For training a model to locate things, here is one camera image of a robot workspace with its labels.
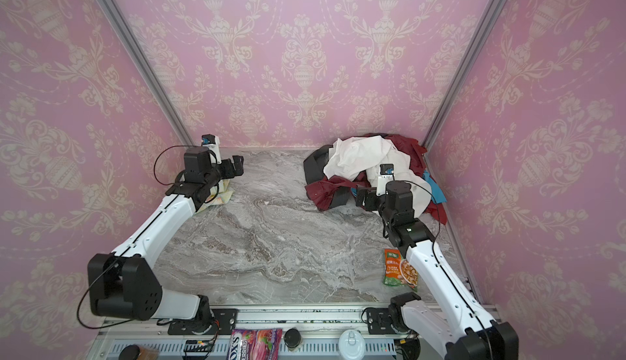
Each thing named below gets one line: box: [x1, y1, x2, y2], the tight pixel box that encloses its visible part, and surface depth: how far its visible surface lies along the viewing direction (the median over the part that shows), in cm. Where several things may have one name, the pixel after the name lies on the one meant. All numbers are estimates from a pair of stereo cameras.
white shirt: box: [323, 135, 433, 218], surface depth 102 cm
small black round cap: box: [283, 327, 302, 348], surface depth 65 cm
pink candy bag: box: [229, 328, 283, 360], surface depth 70 cm
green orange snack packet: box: [383, 248, 419, 293], surface depth 83 cm
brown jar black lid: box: [118, 344, 160, 360], surface depth 63 cm
